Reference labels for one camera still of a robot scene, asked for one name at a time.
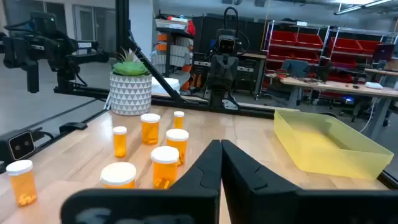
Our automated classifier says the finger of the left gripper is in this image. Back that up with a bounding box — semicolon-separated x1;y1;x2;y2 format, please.
207;55;224;91
223;55;240;91

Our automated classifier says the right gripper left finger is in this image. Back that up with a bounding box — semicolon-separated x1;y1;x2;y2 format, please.
60;139;223;224

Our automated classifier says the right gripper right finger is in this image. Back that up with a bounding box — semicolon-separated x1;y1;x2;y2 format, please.
221;139;398;224

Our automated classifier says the large amber pill bottle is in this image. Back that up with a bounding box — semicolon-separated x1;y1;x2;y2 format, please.
150;146;180;190
165;128;190;167
140;113;162;146
99;161;137;190

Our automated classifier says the small amber pill bottle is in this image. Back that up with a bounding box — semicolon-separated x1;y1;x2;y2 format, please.
112;126;128;159
5;159;39;208
173;110;185;130

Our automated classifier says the red storage bin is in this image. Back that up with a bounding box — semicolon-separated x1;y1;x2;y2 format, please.
330;37;358;54
357;39;382;55
271;30;298;47
297;32;324;49

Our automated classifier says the yellow translucent plastic bin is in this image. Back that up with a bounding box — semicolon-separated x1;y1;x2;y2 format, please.
273;108;395;181

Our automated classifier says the black drawer cart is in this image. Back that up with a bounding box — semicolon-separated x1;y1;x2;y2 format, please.
236;52;267;97

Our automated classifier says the shelf stacked with boxes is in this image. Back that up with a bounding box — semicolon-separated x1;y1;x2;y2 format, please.
150;14;197;91

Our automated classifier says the white plastic tub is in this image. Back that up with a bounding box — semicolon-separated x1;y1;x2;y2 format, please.
150;77;181;96

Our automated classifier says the blue-grey office chair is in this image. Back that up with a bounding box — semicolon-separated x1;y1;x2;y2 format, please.
281;58;310;78

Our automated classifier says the succulent in patterned white pot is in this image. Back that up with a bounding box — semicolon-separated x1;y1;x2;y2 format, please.
109;48;153;116

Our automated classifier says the long wooden work desk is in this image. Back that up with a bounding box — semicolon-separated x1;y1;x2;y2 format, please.
266;73;398;141

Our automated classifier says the glass office door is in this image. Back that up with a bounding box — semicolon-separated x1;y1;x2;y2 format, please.
72;4;116;54

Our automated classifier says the small white device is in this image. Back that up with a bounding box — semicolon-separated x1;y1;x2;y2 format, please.
364;81;384;90

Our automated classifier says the ceiling strip light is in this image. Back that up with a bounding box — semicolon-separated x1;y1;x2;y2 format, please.
333;0;398;16

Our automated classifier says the maroon laptop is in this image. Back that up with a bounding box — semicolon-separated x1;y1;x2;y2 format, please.
372;43;396;62

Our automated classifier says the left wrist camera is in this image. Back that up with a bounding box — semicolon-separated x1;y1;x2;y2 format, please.
216;29;238;56

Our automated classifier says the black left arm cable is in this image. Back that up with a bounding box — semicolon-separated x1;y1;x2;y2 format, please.
223;6;239;32

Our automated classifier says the wire shelf rack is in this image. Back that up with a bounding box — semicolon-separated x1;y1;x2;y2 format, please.
328;27;398;78
262;20;331;91

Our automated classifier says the black frame bracket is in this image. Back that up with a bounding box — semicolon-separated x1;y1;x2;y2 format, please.
58;122;88;134

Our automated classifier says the black table-level camera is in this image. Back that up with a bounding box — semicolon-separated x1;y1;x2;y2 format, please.
0;128;43;162

